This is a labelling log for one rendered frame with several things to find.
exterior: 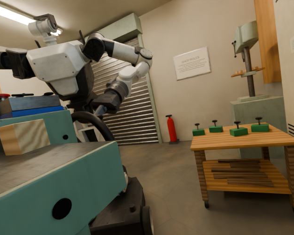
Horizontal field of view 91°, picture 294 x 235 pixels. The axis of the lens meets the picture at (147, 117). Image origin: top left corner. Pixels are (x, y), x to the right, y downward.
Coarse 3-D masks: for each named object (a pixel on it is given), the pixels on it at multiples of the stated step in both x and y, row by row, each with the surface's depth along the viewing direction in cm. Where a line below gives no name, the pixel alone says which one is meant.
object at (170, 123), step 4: (168, 116) 294; (168, 120) 293; (172, 120) 293; (168, 124) 293; (172, 124) 292; (168, 128) 296; (172, 128) 292; (172, 132) 293; (172, 136) 294; (172, 140) 296; (176, 140) 298; (172, 144) 295
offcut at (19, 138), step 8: (40, 120) 23; (0, 128) 21; (8, 128) 20; (16, 128) 20; (24, 128) 21; (32, 128) 22; (40, 128) 23; (0, 136) 22; (8, 136) 21; (16, 136) 20; (24, 136) 21; (32, 136) 22; (40, 136) 23; (8, 144) 21; (16, 144) 20; (24, 144) 21; (32, 144) 22; (40, 144) 23; (48, 144) 24; (8, 152) 22; (16, 152) 21; (24, 152) 21
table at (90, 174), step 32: (0, 160) 19; (32, 160) 15; (64, 160) 13; (96, 160) 14; (0, 192) 9; (32, 192) 10; (64, 192) 11; (96, 192) 14; (0, 224) 8; (32, 224) 9; (64, 224) 11
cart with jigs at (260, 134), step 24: (216, 120) 138; (192, 144) 118; (216, 144) 108; (240, 144) 99; (264, 144) 93; (288, 144) 88; (216, 168) 136; (240, 168) 128; (264, 168) 124; (288, 168) 93; (264, 192) 100; (288, 192) 95
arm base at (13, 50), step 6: (6, 48) 75; (12, 48) 77; (18, 48) 80; (12, 54) 75; (18, 54) 73; (24, 54) 76; (18, 60) 75; (24, 60) 76; (18, 66) 76; (24, 66) 77; (24, 72) 78; (30, 72) 81; (18, 78) 80; (24, 78) 80
